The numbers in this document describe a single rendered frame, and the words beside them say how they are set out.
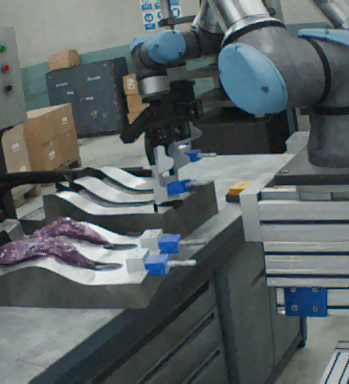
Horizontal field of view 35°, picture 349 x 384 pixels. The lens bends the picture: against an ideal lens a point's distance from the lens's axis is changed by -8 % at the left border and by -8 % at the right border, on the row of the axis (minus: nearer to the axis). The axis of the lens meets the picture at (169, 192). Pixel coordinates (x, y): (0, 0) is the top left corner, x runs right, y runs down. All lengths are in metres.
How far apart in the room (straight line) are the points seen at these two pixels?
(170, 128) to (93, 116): 7.19
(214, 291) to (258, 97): 0.82
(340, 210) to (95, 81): 7.57
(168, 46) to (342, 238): 0.56
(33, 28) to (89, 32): 1.15
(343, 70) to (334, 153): 0.14
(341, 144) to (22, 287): 0.69
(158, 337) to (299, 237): 0.48
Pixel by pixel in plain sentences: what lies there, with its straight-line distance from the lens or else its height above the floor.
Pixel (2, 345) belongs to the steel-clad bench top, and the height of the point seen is 0.80.
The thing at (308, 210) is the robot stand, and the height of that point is 0.96.
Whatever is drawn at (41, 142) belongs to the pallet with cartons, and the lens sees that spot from 5.97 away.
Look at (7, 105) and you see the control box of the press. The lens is 2.16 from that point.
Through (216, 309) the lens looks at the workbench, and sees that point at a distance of 1.60.
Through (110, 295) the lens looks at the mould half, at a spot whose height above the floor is 0.83.
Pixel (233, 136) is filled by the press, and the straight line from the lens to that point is 5.38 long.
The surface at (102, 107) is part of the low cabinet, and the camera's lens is 8.43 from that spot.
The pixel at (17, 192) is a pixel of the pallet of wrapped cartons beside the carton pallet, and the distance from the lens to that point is 5.45.
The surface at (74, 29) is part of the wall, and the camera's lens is 9.18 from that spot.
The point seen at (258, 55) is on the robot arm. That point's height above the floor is 1.24.
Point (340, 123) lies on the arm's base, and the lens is 0.95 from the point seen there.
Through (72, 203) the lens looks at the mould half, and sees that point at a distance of 1.50.
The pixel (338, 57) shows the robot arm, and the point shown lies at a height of 1.22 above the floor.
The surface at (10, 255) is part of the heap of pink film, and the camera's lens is 1.27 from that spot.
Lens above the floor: 1.28
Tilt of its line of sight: 15 degrees down
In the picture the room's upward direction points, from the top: 10 degrees counter-clockwise
